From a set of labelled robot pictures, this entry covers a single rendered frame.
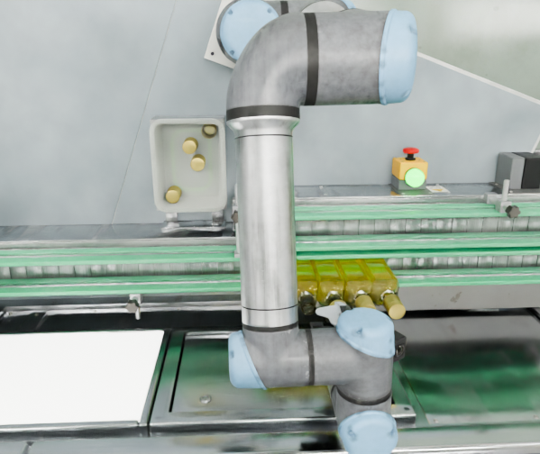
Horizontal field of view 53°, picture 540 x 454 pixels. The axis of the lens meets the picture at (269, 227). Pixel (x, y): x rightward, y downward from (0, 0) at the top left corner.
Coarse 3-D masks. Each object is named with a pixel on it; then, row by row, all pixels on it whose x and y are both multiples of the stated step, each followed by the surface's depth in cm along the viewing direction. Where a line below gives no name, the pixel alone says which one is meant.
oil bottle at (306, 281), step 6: (300, 264) 121; (306, 264) 121; (300, 270) 118; (306, 270) 118; (312, 270) 118; (300, 276) 115; (306, 276) 115; (312, 276) 115; (300, 282) 112; (306, 282) 112; (312, 282) 112; (300, 288) 111; (306, 288) 111; (312, 288) 111; (300, 294) 111; (312, 294) 111; (300, 306) 112
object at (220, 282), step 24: (0, 288) 123; (24, 288) 123; (48, 288) 123; (72, 288) 123; (96, 288) 123; (120, 288) 123; (144, 288) 123; (168, 288) 123; (192, 288) 123; (216, 288) 123; (240, 288) 124
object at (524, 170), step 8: (504, 152) 137; (512, 152) 138; (520, 152) 137; (528, 152) 137; (504, 160) 135; (512, 160) 131; (520, 160) 131; (528, 160) 131; (536, 160) 131; (504, 168) 135; (512, 168) 131; (520, 168) 131; (528, 168) 132; (536, 168) 132; (496, 176) 139; (504, 176) 135; (512, 176) 132; (520, 176) 132; (528, 176) 132; (536, 176) 132; (512, 184) 133; (520, 184) 133; (528, 184) 133; (536, 184) 133
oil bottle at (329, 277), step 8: (312, 264) 123; (320, 264) 121; (328, 264) 121; (336, 264) 122; (320, 272) 117; (328, 272) 117; (336, 272) 117; (320, 280) 113; (328, 280) 113; (336, 280) 113; (320, 288) 112; (328, 288) 111; (336, 288) 111; (344, 288) 112; (320, 296) 112
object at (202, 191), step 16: (160, 128) 130; (176, 128) 131; (192, 128) 131; (160, 144) 130; (176, 144) 132; (208, 144) 132; (224, 144) 125; (160, 160) 130; (176, 160) 133; (208, 160) 133; (224, 160) 127; (160, 176) 130; (176, 176) 134; (192, 176) 134; (208, 176) 135; (224, 176) 128; (160, 192) 130; (192, 192) 136; (208, 192) 136; (224, 192) 129; (160, 208) 129; (176, 208) 130; (192, 208) 130; (208, 208) 130
